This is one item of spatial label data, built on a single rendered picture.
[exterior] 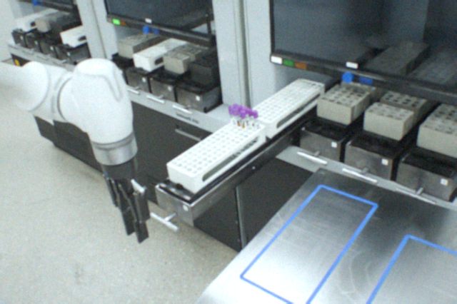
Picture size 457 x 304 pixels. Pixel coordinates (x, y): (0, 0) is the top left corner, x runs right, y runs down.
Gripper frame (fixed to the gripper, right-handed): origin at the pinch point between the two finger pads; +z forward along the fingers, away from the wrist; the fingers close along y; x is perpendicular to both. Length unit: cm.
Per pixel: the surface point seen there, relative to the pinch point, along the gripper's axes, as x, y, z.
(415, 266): -25, -57, -2
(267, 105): -56, 2, -7
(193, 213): -12.9, -6.7, 1.8
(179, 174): -15.7, -0.1, -5.9
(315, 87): -74, -3, -7
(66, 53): -57, 123, 0
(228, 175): -27.3, -6.0, -1.0
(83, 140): -58, 133, 52
